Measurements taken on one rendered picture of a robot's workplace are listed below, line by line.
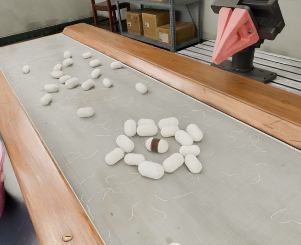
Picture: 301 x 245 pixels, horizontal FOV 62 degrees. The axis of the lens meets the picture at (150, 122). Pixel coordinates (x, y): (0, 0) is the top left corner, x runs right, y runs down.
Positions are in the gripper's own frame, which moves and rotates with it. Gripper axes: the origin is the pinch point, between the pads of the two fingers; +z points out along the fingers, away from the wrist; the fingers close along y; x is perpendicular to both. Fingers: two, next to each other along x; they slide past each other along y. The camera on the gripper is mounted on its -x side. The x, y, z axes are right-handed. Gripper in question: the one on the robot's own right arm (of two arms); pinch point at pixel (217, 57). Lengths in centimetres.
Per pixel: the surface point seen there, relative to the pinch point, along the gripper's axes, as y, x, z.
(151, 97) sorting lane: -15.2, 6.9, 10.0
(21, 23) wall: -450, 73, 5
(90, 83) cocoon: -29.8, 0.7, 15.0
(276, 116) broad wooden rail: 8.4, 10.8, 2.0
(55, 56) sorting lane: -64, 3, 15
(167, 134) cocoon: -1.3, 1.8, 14.5
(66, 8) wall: -453, 119, -61
